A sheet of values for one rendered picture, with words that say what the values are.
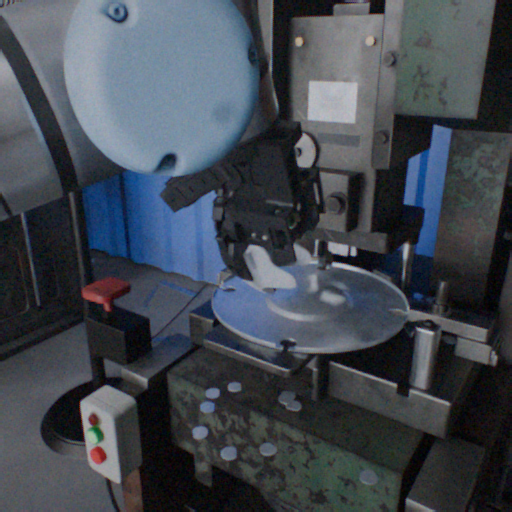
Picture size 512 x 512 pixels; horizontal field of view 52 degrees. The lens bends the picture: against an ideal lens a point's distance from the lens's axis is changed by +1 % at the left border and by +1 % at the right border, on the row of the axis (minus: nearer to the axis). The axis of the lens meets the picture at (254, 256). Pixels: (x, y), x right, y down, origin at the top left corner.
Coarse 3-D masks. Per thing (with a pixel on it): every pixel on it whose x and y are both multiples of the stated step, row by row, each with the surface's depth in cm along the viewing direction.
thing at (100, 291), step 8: (104, 280) 89; (112, 280) 89; (120, 280) 89; (88, 288) 86; (96, 288) 87; (104, 288) 87; (112, 288) 87; (120, 288) 87; (128, 288) 88; (88, 296) 85; (96, 296) 84; (104, 296) 84; (112, 296) 85; (120, 296) 86; (104, 304) 88; (112, 304) 88
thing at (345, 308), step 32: (288, 288) 80; (320, 288) 80; (352, 288) 82; (384, 288) 82; (224, 320) 72; (256, 320) 72; (288, 320) 72; (320, 320) 72; (352, 320) 72; (384, 320) 72; (320, 352) 64
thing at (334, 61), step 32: (288, 32) 71; (320, 32) 68; (352, 32) 66; (288, 64) 72; (320, 64) 70; (352, 64) 67; (288, 96) 74; (320, 96) 71; (352, 96) 68; (320, 128) 73; (352, 128) 70; (320, 160) 74; (352, 160) 71; (352, 192) 70; (384, 192) 73; (320, 224) 74; (352, 224) 72; (384, 224) 76
